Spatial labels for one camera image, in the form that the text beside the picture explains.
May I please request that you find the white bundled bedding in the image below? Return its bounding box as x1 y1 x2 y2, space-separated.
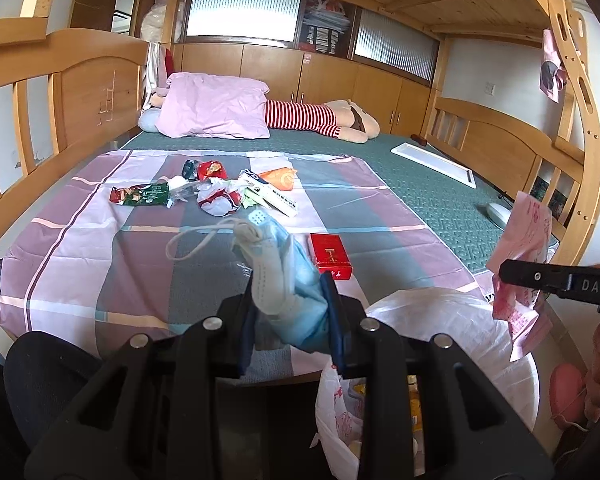
142 0 186 43

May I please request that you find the clear plastic wrap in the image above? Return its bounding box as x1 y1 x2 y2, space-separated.
167 176 206 208

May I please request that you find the plaid bedsheet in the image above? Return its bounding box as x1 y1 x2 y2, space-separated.
0 149 496 386

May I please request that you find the orange packet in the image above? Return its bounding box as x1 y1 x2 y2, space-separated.
257 167 298 191

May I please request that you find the long white tray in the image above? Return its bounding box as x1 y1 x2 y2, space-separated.
391 142 476 189

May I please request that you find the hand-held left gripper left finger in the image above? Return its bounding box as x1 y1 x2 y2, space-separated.
25 292 261 480

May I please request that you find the pink pillow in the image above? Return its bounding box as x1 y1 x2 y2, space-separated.
155 72 271 139

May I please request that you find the blue face mask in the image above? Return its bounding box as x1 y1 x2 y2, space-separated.
166 208 331 356

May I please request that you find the white plastic trash bag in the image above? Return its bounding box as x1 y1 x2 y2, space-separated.
315 287 541 480

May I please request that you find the red white crumpled wrapper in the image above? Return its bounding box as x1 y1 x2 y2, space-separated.
196 180 242 217

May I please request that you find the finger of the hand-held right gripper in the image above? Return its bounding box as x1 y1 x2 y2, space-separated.
498 258 573 298

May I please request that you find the green snack wrapper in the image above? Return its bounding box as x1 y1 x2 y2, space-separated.
110 181 171 207

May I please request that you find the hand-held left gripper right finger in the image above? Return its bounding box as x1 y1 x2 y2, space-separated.
320 272 556 480

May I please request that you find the white oval object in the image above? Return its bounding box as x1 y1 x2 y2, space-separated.
485 202 513 228

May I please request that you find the green bed mat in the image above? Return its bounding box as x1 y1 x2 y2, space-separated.
120 127 561 276

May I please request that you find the wooden bunk bed frame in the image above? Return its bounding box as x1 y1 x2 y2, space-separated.
0 0 600 321

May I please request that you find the pink paper packet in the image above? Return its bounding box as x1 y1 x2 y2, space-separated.
486 191 554 362

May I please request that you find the striped plush toy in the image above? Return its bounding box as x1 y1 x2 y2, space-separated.
145 87 381 142

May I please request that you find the hanging white red cloth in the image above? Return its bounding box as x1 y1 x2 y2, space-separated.
144 42 174 107

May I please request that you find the pink rounded object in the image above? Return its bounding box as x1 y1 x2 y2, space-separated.
550 362 588 431

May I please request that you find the frosted window pane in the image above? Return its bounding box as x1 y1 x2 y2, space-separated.
186 0 301 41
354 10 440 83

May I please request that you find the wooden wardrobe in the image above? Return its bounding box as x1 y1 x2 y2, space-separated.
70 0 171 43

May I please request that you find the white carton box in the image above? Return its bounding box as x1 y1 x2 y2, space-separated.
239 170 299 218

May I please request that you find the shelf of books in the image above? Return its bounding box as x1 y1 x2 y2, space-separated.
300 0 356 53

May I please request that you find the red snack wrapper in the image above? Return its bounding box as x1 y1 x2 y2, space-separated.
197 160 229 182

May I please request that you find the red cigarette box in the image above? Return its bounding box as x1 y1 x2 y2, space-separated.
307 233 353 281

